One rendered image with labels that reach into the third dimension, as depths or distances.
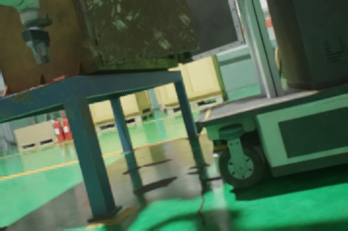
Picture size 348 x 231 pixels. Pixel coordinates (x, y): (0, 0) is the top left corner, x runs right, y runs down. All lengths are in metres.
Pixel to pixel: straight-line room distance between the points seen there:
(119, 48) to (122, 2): 0.25
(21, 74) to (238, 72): 9.66
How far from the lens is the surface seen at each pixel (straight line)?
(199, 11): 2.95
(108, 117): 7.85
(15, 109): 1.78
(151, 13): 1.95
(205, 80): 7.00
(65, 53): 1.88
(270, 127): 1.36
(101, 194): 1.61
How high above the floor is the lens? 0.46
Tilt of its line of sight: 1 degrees down
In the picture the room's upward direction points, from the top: 15 degrees counter-clockwise
